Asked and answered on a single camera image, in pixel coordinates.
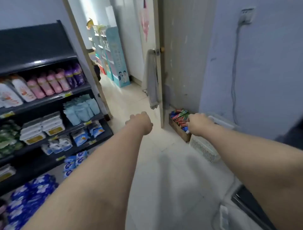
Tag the person's right hand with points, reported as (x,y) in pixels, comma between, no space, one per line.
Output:
(200,124)

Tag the person's left hand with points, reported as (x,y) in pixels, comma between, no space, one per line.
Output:
(142,123)

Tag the person's right fingers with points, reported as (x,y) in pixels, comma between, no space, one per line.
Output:
(190,123)

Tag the person's left fingers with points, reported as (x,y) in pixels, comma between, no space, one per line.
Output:
(135,117)

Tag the person's left forearm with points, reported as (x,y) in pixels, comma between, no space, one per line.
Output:
(94,182)

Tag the person's right forearm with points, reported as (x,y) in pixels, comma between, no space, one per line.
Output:
(258,165)

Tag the pile of toothpaste boxes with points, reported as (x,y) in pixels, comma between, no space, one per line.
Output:
(180,117)

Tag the white plastic basket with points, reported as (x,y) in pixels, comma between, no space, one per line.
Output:
(204,148)

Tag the grey hanging cloth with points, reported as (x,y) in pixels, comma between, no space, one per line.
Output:
(151,80)

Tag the blue white powder bag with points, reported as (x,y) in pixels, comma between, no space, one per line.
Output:
(95,129)
(81,137)

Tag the yellow price tag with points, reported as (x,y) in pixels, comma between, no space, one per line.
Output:
(60,158)
(7,115)
(87,123)
(67,94)
(92,142)

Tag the group of light blue pouches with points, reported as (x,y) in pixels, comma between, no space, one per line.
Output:
(80,110)

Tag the black bag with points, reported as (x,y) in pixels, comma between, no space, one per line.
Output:
(97,72)

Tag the teal cardboard display stand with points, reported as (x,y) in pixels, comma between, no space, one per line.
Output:
(117,56)

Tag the grey wooden door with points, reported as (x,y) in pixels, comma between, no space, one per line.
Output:
(187,59)

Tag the purple softener bottle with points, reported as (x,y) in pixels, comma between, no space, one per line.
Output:
(70,77)
(78,74)

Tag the stack of blue white soap packs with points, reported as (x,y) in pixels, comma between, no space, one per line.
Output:
(74,162)

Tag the shelf rack with goods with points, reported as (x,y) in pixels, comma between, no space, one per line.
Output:
(99,47)

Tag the pink softener bottle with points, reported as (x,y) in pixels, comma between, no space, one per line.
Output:
(46,85)
(55,82)
(62,80)
(36,88)

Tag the row of small blue white packets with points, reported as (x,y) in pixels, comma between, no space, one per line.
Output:
(58,144)

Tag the stack of white lidded boxes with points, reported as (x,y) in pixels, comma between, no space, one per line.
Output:
(43,128)

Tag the black panel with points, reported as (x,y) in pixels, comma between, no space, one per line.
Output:
(251,206)

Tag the dark fabric object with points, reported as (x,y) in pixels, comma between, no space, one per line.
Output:
(292,136)

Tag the white detergent bottle orange print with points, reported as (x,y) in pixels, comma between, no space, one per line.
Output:
(23,88)
(8,96)

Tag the black metal shelf unit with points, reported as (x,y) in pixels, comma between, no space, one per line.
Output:
(35,47)

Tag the pile of green packets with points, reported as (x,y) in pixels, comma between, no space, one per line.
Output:
(9,139)

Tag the pile of dark blue packets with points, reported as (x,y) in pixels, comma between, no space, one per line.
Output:
(26,201)

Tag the white box yellow label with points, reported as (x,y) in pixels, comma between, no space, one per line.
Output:
(6,173)

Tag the pink wall poster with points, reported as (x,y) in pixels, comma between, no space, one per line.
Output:
(144,21)

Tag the white wall socket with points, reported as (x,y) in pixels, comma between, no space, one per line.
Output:
(246,15)

